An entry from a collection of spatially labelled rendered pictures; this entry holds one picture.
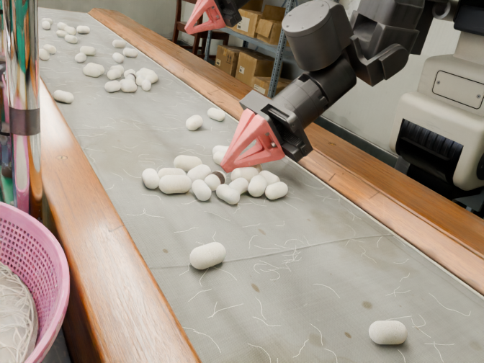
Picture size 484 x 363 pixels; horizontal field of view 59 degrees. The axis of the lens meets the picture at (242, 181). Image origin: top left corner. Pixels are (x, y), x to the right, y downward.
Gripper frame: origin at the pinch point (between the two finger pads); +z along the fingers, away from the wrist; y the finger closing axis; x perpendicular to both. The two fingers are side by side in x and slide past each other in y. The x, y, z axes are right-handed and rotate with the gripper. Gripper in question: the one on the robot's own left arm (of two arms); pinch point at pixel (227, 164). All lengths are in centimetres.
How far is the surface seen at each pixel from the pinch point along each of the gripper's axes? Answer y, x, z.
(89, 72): -45.5, -4.4, 5.7
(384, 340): 28.6, 0.1, 1.9
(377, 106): -149, 163, -125
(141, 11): -475, 120, -85
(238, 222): 9.8, -0.8, 4.0
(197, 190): 4.5, -3.6, 5.1
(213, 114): -21.2, 6.2, -5.9
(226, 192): 5.7, -1.6, 2.8
